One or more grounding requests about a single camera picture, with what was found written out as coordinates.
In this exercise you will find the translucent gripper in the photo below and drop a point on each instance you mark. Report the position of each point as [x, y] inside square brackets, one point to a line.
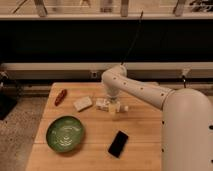
[113, 106]

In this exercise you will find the white plastic bottle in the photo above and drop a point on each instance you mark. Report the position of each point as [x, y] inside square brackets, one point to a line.
[102, 104]

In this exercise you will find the green ceramic bowl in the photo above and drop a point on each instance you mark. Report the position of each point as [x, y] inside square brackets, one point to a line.
[64, 134]

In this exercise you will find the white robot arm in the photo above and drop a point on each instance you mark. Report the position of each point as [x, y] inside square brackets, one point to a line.
[187, 120]

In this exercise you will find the white sponge block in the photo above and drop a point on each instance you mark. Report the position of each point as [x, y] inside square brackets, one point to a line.
[82, 103]

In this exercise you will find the black smartphone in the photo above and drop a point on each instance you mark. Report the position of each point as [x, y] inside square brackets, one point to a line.
[118, 144]

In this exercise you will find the red brown sausage toy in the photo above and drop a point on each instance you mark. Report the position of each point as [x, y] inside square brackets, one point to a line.
[60, 97]

